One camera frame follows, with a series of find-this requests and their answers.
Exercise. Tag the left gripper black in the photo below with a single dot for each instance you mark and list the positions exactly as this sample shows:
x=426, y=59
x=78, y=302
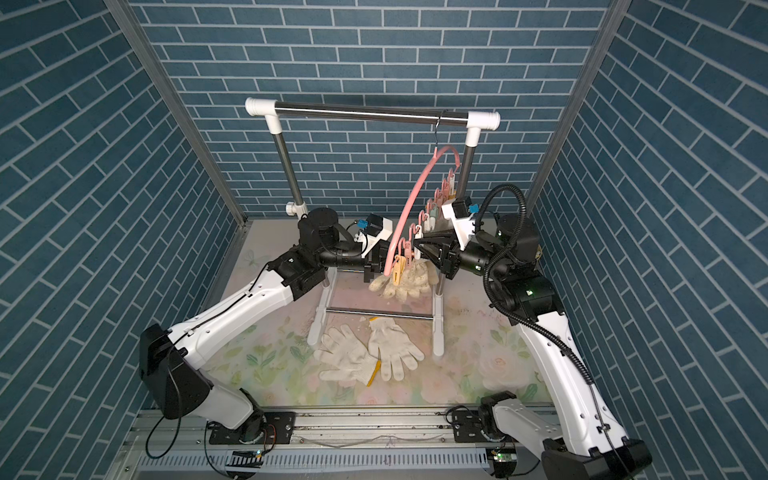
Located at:
x=373, y=262

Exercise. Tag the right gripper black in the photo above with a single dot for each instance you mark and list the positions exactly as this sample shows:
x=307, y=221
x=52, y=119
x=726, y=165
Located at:
x=450, y=253

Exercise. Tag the beige glove dark cuff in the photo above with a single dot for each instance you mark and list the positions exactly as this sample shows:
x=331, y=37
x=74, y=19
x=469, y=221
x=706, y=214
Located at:
x=384, y=286

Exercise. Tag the beige cotton glove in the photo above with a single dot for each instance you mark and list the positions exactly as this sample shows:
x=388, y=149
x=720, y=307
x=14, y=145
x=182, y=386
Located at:
x=418, y=280

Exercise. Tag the pink clip hanger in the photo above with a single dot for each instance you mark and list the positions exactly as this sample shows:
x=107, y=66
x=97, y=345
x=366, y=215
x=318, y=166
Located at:
x=424, y=217

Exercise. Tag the white cotton glove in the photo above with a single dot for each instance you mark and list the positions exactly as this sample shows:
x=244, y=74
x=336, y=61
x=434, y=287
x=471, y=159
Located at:
x=349, y=359

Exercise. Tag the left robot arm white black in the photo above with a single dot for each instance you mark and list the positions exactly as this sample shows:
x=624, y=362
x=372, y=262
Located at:
x=172, y=360

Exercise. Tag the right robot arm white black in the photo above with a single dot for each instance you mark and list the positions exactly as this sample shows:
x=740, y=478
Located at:
x=588, y=442

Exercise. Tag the white glove yellow cuff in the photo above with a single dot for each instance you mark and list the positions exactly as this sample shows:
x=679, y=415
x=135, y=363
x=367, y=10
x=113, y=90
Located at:
x=393, y=347

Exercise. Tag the metal clothes drying rack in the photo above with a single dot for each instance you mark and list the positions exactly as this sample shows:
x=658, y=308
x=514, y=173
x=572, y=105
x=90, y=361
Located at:
x=353, y=153

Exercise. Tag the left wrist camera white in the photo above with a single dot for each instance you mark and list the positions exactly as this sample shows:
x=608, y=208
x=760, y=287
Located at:
x=371, y=231

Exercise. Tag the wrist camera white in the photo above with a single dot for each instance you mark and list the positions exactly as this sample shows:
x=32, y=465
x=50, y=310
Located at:
x=371, y=231
x=460, y=213

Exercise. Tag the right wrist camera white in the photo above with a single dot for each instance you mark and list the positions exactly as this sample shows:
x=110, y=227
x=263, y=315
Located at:
x=460, y=213

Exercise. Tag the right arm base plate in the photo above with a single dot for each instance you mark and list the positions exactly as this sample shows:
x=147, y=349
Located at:
x=467, y=427

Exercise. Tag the aluminium front rail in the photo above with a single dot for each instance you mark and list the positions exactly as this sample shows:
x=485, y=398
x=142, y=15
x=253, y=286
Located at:
x=333, y=440

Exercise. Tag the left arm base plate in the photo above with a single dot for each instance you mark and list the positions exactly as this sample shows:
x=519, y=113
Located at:
x=271, y=428

